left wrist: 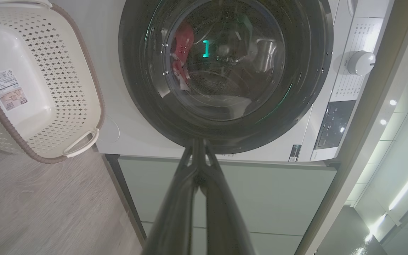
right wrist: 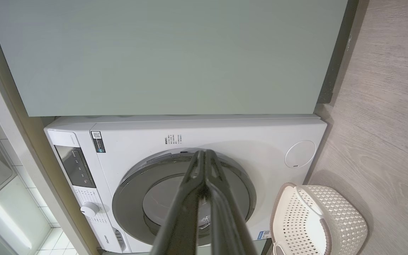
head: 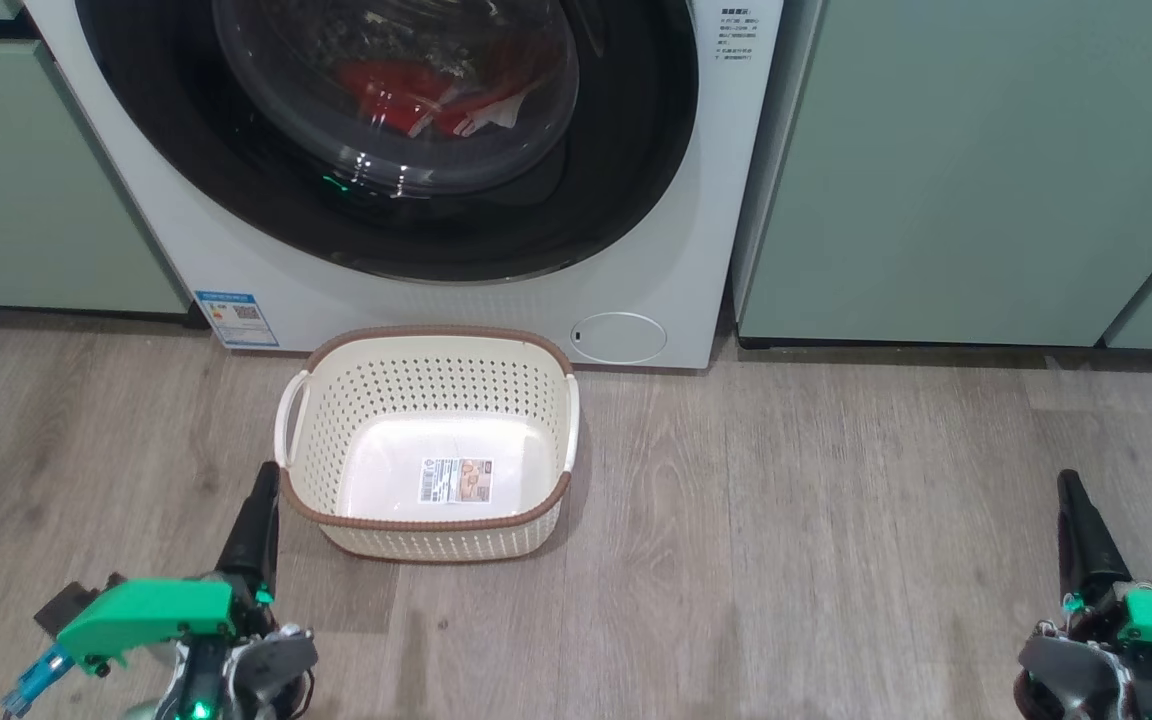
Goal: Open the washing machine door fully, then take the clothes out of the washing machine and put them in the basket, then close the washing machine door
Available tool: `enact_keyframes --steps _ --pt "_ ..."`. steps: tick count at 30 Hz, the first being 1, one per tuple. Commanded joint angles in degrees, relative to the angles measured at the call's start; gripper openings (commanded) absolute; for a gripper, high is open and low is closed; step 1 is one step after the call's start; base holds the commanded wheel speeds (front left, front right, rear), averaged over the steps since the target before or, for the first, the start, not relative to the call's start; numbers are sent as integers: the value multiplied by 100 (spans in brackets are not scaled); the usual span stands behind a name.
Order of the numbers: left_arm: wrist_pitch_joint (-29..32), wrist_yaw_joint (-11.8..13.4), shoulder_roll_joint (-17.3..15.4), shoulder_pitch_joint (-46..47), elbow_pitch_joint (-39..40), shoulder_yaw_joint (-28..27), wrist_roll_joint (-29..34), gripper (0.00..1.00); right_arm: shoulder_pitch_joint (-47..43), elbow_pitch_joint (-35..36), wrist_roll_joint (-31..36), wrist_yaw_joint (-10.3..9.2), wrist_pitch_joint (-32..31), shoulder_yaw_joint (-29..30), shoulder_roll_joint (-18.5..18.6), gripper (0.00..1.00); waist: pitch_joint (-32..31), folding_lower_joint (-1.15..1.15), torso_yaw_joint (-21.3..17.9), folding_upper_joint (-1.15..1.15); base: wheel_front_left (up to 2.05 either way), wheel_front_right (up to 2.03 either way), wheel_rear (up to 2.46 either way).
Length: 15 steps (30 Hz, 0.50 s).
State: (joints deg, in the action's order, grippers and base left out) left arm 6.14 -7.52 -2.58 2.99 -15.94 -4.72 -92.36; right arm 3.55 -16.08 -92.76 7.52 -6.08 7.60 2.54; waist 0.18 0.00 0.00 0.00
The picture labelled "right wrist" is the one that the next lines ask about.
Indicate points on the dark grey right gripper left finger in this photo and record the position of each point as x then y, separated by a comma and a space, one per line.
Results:
186, 212

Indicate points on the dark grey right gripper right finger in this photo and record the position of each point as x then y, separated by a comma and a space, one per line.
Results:
225, 219

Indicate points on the round grey washing machine door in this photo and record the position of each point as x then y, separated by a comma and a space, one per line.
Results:
133, 209

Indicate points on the white front-load washing machine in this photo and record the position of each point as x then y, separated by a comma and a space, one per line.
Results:
246, 141

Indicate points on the white washing machine dial knob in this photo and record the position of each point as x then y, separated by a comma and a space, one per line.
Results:
90, 209

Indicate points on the cream perforated laundry basket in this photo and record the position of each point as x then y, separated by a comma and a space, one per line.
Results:
338, 219

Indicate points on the dark washing machine display panel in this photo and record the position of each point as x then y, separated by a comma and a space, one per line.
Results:
76, 166

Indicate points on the blue energy label sticker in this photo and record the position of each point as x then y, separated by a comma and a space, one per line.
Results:
264, 235

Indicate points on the round white filter cover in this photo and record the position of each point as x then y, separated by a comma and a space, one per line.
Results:
300, 154

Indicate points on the black QR label sticker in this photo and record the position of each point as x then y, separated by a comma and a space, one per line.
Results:
98, 141

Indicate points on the pale green cabinet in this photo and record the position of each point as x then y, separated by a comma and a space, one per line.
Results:
154, 53

